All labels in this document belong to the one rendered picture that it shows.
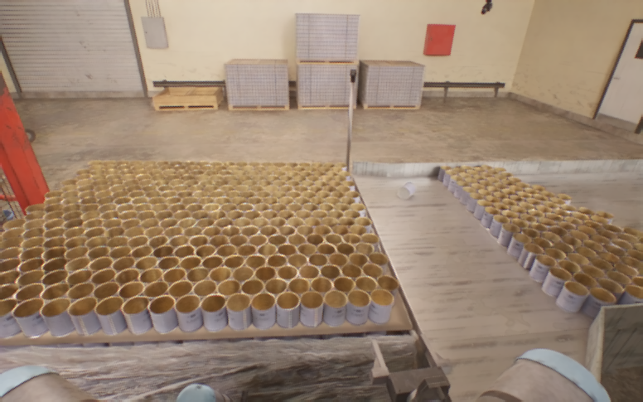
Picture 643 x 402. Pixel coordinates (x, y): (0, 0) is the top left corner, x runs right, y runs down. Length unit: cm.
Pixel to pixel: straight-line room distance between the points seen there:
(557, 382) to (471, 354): 58
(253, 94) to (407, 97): 374
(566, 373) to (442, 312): 66
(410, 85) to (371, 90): 96
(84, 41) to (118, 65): 90
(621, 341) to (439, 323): 67
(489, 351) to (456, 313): 15
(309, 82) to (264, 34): 218
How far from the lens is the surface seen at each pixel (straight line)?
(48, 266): 135
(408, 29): 1032
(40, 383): 57
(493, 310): 126
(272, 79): 816
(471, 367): 108
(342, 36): 820
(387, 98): 862
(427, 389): 79
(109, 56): 1080
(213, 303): 105
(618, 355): 164
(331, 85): 830
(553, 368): 56
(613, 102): 931
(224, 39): 989
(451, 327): 115
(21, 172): 211
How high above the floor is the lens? 189
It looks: 29 degrees down
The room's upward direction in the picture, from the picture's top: 1 degrees clockwise
